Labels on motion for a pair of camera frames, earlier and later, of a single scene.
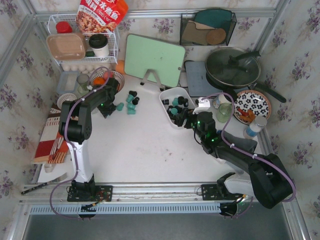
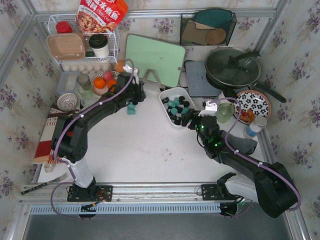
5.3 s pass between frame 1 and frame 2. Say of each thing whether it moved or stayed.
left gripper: moved
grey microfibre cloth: stayed
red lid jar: stayed
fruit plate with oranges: stayed
